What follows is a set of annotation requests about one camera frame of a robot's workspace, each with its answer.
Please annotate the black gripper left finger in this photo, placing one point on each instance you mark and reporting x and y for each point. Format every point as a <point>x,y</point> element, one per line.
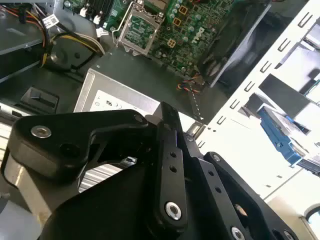
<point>62,130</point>

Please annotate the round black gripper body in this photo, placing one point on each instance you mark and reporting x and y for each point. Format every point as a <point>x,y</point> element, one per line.
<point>112,207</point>

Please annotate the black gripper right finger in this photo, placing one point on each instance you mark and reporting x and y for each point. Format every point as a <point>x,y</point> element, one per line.
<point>214,181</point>

